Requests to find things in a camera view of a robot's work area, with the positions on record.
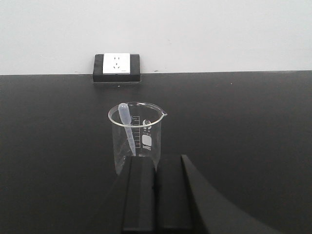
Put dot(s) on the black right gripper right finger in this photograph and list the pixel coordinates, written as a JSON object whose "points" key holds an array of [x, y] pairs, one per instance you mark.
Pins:
{"points": [[188, 204]]}

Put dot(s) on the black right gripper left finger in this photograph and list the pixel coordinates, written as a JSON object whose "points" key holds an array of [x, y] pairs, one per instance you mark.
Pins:
{"points": [[129, 207]]}

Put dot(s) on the glass beaker with pipette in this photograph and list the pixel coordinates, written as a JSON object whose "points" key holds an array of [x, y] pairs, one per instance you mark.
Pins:
{"points": [[146, 129]]}

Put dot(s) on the clear plastic pipette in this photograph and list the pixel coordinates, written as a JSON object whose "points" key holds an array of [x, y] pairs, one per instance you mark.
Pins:
{"points": [[124, 114]]}

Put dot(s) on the white wall socket black box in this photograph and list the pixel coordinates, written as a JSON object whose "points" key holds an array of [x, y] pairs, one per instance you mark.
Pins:
{"points": [[116, 68]]}

